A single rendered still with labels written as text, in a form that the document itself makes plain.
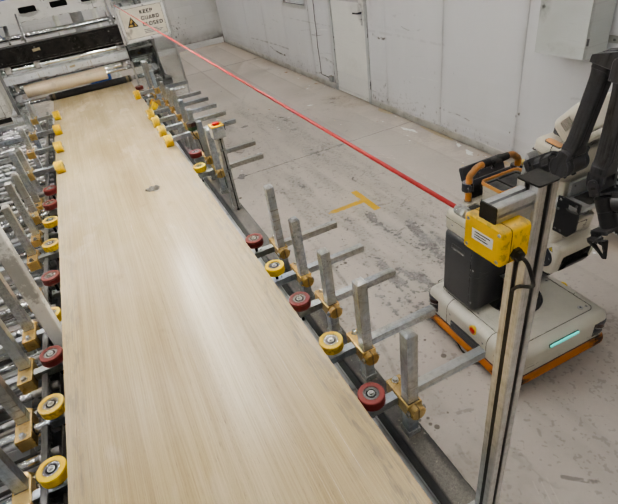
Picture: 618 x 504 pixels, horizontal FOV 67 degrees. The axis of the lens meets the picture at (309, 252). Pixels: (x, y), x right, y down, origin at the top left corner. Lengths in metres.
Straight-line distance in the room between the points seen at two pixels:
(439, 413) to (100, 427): 1.57
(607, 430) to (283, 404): 1.63
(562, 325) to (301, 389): 1.52
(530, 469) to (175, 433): 1.55
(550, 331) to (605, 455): 0.56
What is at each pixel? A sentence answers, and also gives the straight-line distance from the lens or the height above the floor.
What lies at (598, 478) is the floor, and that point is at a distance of 2.46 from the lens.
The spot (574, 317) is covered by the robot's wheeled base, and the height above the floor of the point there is 0.28.
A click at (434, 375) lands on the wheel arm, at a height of 0.85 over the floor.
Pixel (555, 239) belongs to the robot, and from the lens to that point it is 2.19.
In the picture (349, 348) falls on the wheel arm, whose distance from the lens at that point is 1.63.
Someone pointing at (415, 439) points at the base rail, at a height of 0.70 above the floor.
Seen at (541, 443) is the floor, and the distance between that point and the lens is 2.49.
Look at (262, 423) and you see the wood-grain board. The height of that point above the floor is 0.90.
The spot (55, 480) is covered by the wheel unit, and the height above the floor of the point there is 0.90.
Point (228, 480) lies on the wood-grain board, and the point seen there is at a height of 0.90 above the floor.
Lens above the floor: 2.03
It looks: 35 degrees down
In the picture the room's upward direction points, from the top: 10 degrees counter-clockwise
